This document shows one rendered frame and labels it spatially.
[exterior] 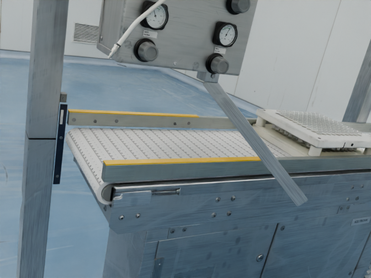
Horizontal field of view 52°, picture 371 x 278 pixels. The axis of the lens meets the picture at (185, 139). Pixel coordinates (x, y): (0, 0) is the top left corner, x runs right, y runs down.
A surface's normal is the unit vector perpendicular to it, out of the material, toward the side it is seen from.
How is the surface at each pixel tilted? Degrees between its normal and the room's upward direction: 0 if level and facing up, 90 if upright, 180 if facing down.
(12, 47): 90
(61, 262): 0
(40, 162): 90
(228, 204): 90
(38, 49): 90
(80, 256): 0
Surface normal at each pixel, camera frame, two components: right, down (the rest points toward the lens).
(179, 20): 0.47, 0.38
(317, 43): -0.79, 0.04
